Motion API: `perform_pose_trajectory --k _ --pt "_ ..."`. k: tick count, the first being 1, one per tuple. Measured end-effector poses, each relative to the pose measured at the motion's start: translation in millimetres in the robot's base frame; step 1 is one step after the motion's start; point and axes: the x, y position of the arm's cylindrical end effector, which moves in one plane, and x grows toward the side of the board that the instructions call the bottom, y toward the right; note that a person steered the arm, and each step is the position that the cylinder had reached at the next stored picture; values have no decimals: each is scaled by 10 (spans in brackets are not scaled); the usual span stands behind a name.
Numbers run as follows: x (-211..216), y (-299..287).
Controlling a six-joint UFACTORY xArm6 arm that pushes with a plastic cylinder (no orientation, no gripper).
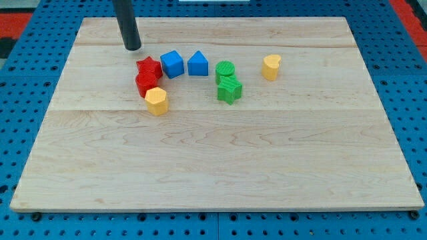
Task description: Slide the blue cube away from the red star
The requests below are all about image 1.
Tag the green star block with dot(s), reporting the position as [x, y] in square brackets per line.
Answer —
[229, 89]

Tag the blue cube block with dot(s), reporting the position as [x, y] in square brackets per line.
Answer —
[172, 64]

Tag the red star block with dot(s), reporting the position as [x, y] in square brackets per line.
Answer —
[149, 65]

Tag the green cylinder block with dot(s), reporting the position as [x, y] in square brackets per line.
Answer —
[224, 69]

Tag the blue triangular prism block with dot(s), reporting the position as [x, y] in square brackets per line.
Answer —
[198, 65]

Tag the yellow heptagon block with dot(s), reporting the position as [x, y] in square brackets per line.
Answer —
[157, 101]

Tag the yellow heart block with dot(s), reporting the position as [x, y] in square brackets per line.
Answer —
[270, 67]

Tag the red cylinder block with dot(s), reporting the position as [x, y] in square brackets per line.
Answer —
[145, 81]

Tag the light wooden board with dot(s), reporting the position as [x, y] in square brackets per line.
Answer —
[315, 139]

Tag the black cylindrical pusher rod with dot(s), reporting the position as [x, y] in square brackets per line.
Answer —
[127, 24]

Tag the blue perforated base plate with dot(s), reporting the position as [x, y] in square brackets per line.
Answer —
[32, 70]

